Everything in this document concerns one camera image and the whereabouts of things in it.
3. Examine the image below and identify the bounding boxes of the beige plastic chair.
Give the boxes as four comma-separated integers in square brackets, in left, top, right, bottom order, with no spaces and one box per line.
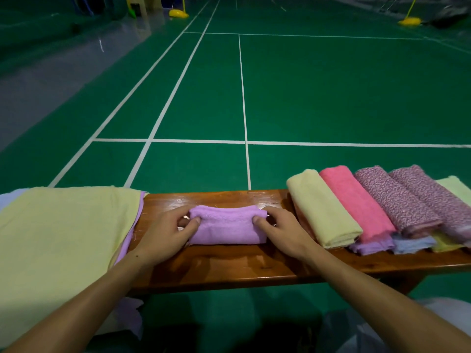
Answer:
[127,0,163,17]

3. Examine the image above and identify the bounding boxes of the person's left hand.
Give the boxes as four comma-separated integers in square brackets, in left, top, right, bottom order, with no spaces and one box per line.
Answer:
[135,205,202,267]

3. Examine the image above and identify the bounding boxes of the person's right forearm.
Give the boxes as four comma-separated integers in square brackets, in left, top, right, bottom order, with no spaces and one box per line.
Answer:
[307,248,471,353]

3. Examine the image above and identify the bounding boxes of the rolled yellow-green towel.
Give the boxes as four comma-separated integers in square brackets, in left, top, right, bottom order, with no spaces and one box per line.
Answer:
[431,231,465,253]

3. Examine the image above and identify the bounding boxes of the black bag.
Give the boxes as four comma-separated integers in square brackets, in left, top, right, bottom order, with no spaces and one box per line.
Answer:
[423,5,470,29]

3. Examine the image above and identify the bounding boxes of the rolled light blue towel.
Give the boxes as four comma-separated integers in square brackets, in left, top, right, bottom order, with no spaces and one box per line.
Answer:
[391,233,437,255]

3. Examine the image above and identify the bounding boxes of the rolled light green towel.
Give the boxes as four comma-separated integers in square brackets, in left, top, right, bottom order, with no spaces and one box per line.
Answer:
[435,176,471,208]

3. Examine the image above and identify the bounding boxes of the purple towel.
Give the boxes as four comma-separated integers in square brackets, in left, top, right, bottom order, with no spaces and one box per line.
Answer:
[187,205,268,246]

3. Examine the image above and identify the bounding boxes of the person's white trousers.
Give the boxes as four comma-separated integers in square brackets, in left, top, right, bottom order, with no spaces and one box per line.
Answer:
[320,298,471,353]

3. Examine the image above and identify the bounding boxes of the rolled lavender towel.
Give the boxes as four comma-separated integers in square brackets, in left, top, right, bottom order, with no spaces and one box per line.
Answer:
[348,233,395,256]

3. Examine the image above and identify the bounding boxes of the flat pale yellow cloth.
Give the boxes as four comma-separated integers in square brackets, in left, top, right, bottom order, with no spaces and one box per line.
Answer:
[0,186,148,348]

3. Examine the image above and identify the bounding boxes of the person's right hand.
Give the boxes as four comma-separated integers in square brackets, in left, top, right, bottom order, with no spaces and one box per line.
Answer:
[252,206,323,262]

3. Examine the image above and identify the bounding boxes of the rolled pale yellow towel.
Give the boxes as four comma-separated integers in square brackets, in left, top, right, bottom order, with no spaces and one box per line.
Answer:
[286,169,364,250]

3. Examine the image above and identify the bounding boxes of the flat white cloth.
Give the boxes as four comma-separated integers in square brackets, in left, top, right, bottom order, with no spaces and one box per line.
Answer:
[0,188,30,212]

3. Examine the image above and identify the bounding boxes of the yellow net post base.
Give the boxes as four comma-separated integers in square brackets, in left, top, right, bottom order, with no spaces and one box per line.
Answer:
[169,0,190,19]
[397,0,422,27]

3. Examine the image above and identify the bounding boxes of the brown wooden bench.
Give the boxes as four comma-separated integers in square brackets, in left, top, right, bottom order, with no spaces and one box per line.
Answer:
[127,190,471,296]

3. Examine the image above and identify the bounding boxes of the flat lavender cloth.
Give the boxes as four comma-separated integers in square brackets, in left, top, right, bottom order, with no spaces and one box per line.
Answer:
[96,191,148,340]

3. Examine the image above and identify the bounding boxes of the rolled pink speckled towel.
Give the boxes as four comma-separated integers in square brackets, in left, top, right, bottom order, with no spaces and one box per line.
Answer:
[354,165,444,239]
[389,164,471,248]

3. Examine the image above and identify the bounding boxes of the person's left forearm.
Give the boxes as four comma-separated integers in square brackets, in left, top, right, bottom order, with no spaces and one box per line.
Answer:
[3,251,148,353]

